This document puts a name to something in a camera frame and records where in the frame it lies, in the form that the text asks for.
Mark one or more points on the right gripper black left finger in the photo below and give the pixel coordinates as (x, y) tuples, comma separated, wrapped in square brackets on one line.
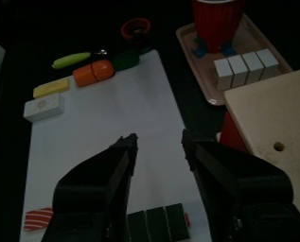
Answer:
[(93, 189)]

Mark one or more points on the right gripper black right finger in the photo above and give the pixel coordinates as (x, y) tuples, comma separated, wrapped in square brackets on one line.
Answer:
[(240, 189)]

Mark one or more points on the salmon sushi slice toy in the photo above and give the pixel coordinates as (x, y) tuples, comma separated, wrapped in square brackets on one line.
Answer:
[(38, 219)]

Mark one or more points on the white rice block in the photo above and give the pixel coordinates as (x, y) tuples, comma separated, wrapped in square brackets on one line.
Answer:
[(44, 107)]

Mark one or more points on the dark green sushi roll block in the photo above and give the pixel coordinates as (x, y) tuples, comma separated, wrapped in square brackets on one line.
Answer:
[(159, 223)]

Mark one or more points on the white cutting board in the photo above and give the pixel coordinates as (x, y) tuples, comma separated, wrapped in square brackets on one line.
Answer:
[(115, 110)]

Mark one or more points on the wooden box with red drawer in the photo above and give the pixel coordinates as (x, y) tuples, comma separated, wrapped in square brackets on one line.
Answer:
[(274, 110)]

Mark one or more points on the yellow egg block toy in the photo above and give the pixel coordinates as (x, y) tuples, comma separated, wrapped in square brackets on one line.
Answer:
[(50, 88)]

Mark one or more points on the orange toy carrot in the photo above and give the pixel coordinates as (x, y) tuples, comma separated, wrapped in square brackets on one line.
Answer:
[(93, 73)]

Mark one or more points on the white sushi roll block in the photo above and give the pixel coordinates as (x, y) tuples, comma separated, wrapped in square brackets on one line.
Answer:
[(246, 69)]

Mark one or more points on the beige serving tray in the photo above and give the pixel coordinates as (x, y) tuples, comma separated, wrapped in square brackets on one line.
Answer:
[(199, 72)]

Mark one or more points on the light green toy vegetable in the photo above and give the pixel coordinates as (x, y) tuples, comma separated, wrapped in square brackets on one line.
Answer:
[(72, 60)]

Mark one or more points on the green carrot top toy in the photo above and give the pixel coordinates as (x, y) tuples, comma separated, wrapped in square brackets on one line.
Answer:
[(127, 60)]

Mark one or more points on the red ribbed plastic cup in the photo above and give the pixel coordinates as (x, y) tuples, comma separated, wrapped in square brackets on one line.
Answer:
[(218, 22)]

